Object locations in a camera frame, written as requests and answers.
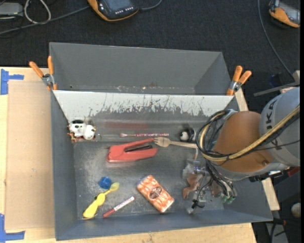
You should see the wooden fork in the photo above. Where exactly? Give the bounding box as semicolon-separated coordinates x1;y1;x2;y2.
154;136;199;149

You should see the black and white toy ball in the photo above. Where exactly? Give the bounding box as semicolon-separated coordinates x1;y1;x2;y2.
179;128;196;142

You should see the orange and white packet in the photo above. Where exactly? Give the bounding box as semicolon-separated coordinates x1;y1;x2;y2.
136;174;175;214

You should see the pink patterned thin spoon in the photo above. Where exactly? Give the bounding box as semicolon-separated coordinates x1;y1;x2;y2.
119;132;170;138

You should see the red and white marker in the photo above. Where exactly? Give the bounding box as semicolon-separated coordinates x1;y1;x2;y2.
102;196;136;218

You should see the red stapler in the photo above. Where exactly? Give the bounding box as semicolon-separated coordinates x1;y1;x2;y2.
106;138;159;164

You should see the small blue cap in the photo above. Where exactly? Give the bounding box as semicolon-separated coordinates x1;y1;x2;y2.
98;176;112;190

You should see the grey metal bin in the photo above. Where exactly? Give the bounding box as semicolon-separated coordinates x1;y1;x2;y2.
49;42;274;241

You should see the white and black toy animal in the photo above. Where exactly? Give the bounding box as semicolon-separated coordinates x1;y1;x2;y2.
68;119;97;141

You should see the brown cardboard board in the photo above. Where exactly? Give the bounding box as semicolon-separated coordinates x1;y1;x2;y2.
4;80;57;232

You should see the yellow toy propeller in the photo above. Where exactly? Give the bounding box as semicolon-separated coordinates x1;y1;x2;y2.
82;181;121;219

